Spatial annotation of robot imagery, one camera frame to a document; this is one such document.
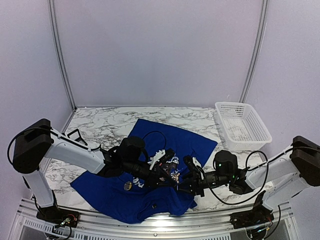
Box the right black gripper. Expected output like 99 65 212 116
174 169 232 197

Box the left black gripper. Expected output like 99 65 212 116
122 159 176 190

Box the round button badge brooch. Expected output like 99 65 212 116
123 181 133 191

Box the blue printed t-shirt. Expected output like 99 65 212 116
70 118 218 224

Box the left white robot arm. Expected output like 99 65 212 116
6 118 177 223

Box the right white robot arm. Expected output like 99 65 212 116
176 136 320 224

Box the black brooch display box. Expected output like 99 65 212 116
67 128 88 146

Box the white plastic basket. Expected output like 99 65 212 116
215 101 273 151

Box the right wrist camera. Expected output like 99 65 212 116
183 155 202 173

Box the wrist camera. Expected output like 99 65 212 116
148 148 175 170
183 155 202 173

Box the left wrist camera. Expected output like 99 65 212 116
148 148 175 170

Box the aluminium front rail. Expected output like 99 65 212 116
14 197 295 240

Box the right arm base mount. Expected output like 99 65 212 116
230 209 274 229

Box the right aluminium corner post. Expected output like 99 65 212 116
239 0 270 103

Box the aluminium corner post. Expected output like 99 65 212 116
47 0 78 112
239 0 270 103

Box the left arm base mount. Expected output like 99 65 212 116
36 205 80 228

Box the left aluminium corner post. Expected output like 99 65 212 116
47 0 78 112

